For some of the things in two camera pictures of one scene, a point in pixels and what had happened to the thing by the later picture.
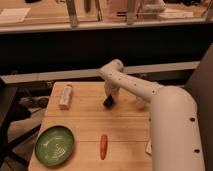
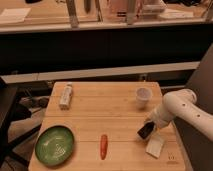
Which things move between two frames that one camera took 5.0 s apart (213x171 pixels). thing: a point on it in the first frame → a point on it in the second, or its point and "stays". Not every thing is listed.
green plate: x=54 y=145 stays
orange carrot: x=103 y=146 stays
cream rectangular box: x=65 y=98 stays
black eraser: x=108 y=103 → x=146 y=130
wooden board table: x=106 y=138 stays
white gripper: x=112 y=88 → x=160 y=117
